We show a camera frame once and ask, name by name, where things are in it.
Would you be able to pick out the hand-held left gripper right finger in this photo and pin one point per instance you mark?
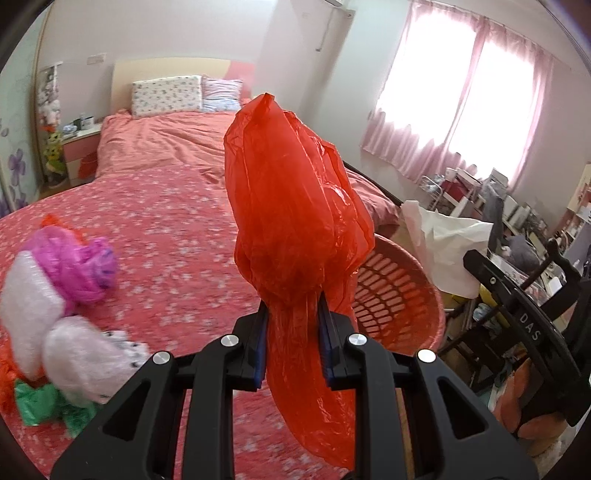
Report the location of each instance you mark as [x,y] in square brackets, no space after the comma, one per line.
[328,350]

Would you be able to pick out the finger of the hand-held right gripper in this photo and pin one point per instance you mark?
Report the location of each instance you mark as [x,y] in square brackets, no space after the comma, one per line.
[489,277]
[564,265]

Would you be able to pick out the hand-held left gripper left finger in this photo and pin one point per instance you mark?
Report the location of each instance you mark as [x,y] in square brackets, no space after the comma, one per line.
[262,355]

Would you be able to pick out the white plastic bag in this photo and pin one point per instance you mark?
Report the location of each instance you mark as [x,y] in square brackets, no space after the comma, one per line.
[452,249]

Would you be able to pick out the orange plastic laundry basket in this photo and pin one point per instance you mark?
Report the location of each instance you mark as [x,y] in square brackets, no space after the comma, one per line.
[401,295]

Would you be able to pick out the black white printed wrapper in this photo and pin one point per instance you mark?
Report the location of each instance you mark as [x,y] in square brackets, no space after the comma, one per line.
[124,344]

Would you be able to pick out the red plastic bag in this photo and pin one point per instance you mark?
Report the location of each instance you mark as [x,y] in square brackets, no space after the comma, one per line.
[286,207]

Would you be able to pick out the pink plastic bag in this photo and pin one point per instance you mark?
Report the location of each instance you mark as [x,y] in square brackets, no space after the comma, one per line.
[74,267]

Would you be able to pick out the green plastic bag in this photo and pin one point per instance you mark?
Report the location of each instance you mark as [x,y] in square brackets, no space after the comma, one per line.
[37,401]

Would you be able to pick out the orange plastic bag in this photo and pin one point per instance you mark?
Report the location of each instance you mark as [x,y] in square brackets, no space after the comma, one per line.
[53,223]
[7,383]

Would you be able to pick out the grey office chair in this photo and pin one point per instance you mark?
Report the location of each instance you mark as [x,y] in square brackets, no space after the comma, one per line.
[496,217]

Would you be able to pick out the orange cushion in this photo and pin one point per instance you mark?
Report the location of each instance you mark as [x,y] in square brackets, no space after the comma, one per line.
[512,397]

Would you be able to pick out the white bookshelf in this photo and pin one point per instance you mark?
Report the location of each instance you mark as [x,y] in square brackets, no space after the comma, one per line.
[581,203]

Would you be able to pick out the pink floral blanket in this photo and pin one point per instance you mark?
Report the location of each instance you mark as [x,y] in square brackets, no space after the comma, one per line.
[175,258]

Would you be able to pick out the pink curtain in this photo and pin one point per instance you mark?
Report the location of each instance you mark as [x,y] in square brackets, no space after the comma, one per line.
[508,115]
[415,92]

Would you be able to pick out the salmon duvet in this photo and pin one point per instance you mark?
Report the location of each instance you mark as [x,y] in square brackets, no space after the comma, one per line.
[184,143]

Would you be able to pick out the striped pillow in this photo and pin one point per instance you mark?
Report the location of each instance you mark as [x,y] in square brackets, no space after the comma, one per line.
[221,94]

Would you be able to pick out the pink white nightstand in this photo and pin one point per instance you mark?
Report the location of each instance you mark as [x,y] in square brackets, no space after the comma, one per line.
[78,157]

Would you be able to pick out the floral pillow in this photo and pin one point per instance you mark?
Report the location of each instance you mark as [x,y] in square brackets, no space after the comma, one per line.
[166,94]

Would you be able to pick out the green plush toy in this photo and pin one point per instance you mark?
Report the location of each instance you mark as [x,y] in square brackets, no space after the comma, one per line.
[54,154]

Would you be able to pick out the beige pink headboard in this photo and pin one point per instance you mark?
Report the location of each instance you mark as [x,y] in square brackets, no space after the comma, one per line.
[175,68]

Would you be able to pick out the white air conditioner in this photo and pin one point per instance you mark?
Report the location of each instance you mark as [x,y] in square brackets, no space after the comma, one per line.
[333,2]

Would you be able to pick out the wardrobe with purple flowers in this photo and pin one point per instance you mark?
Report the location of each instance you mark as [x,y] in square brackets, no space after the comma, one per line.
[21,138]

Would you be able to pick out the wall hanging with figures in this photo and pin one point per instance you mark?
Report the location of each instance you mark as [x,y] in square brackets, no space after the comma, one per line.
[50,92]

